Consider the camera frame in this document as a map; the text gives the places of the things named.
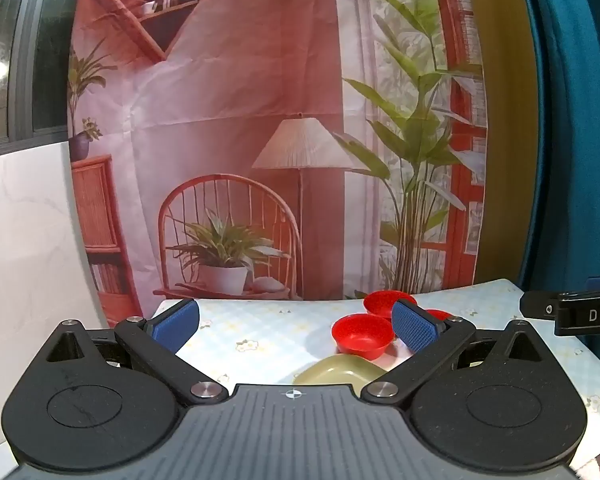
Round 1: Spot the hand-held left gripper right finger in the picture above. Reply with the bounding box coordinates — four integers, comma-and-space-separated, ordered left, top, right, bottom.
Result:
361, 298, 549, 407

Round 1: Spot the teal curtain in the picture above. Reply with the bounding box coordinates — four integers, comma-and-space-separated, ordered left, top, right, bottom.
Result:
515, 0, 600, 366

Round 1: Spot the beige square plate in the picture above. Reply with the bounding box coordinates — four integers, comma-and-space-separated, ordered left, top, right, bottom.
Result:
293, 353, 389, 387

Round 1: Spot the printed room backdrop poster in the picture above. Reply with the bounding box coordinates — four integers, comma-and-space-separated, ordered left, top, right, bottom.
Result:
67, 0, 488, 328

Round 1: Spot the dark framed window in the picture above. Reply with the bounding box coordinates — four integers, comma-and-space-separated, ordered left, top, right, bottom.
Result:
0, 0, 90, 162

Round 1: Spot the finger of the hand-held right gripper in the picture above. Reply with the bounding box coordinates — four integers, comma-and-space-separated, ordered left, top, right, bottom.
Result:
519, 290, 559, 322

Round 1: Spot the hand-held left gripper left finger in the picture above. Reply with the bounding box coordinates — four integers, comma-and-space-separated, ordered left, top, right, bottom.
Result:
42, 298, 229, 407

